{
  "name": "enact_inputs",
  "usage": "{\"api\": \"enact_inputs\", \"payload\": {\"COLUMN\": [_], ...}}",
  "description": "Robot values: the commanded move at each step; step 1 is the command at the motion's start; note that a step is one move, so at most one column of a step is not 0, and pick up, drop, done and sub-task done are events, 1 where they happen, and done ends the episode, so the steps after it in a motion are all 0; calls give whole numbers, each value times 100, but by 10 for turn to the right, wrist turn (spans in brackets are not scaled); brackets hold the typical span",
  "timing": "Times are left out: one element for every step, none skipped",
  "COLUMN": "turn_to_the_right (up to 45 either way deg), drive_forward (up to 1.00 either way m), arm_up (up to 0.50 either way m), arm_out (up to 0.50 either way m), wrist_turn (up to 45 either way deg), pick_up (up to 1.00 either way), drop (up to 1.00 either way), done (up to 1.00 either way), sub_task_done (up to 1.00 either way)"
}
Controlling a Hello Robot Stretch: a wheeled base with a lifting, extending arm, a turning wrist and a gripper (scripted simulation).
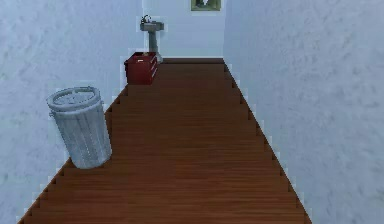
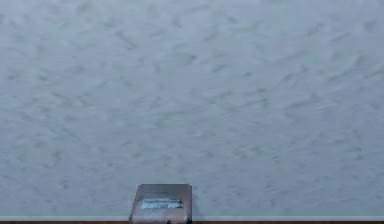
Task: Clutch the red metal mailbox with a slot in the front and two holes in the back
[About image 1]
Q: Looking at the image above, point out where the red chest of drawers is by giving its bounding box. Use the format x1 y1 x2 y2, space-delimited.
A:
123 51 158 86

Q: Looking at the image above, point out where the green framed picture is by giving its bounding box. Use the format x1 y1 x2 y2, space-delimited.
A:
190 0 222 12

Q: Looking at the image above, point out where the grey metal trash can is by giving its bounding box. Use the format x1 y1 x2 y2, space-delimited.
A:
45 85 113 170

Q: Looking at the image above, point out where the grey pedestal sink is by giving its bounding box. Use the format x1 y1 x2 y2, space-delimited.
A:
139 20 165 64

